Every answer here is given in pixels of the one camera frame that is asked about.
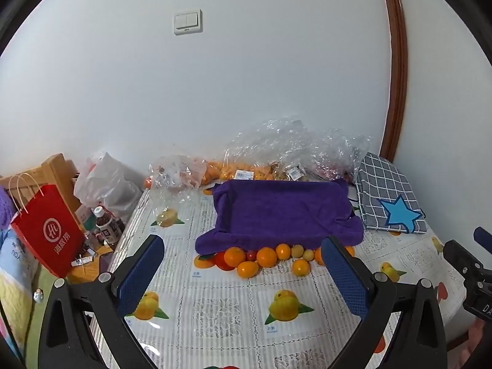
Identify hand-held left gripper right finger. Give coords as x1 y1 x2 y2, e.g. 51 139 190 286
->
321 236 448 369

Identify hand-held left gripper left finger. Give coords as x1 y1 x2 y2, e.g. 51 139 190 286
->
38 234 166 369

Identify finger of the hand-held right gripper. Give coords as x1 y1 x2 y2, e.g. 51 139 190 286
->
474 226 492 253
443 239 483 278

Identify purple towel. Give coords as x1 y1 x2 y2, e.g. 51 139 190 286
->
195 179 364 255

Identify oblong small orange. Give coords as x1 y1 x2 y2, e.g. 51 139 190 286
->
236 260 260 278

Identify wooden side table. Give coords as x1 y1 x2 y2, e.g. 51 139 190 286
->
67 246 116 283

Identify brown tea bottle white cap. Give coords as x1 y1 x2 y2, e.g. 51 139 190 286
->
93 205 120 250

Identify fruit print tablecloth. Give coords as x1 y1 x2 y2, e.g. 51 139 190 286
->
92 184 467 369

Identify white plastic bag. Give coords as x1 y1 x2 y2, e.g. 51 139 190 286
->
73 152 143 220

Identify grey checked cushion blue star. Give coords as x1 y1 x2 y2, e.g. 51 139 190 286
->
354 152 427 236

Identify red paper bag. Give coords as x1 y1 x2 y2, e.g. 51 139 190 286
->
7 173 86 279

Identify bagged red fruit pile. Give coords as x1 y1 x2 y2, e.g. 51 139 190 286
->
307 167 352 182

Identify clear plastic bag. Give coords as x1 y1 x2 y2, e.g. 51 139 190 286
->
224 116 321 182
315 128 373 182
149 155 210 216

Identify bagged brown fruit pile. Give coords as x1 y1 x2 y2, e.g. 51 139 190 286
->
269 161 308 181

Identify colourful patterned quilt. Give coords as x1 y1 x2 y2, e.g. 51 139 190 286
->
0 223 43 358

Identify pile of small bagged oranges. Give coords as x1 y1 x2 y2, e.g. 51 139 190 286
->
200 160 273 185

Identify wooden chair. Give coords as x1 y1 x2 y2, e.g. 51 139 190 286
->
0 153 79 208

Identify purple cloth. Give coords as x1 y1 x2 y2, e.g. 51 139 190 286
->
0 186 18 235

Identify wooden door frame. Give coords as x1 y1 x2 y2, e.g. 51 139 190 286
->
377 0 409 160

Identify white light switch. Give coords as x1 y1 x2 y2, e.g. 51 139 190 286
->
172 9 204 37

